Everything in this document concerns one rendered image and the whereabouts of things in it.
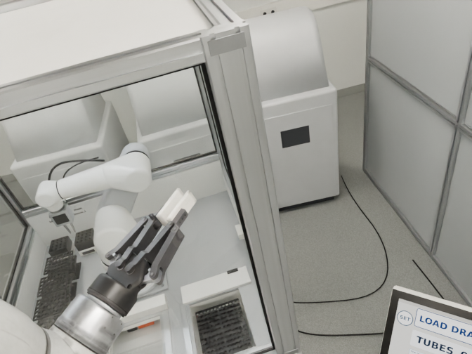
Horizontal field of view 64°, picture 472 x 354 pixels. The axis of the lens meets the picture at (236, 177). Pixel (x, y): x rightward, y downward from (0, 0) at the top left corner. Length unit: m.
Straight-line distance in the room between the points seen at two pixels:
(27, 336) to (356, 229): 2.61
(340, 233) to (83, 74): 2.51
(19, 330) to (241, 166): 0.45
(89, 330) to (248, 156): 0.40
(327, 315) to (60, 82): 2.17
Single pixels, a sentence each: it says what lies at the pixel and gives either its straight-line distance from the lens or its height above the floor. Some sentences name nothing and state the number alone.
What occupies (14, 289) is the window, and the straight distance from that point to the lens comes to 0.95.
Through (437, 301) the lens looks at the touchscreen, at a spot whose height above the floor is 1.20.
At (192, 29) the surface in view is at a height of 1.97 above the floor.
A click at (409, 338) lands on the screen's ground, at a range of 1.22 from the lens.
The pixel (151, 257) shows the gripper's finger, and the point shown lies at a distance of 0.66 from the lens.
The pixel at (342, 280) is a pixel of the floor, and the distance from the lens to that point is 2.66.
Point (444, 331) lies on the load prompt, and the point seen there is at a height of 1.14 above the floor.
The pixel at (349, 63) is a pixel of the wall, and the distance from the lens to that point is 4.49.
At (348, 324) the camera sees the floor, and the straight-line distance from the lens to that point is 2.49.
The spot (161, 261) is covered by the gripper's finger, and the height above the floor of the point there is 1.72.
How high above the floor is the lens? 2.17
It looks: 38 degrees down
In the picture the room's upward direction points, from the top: 13 degrees counter-clockwise
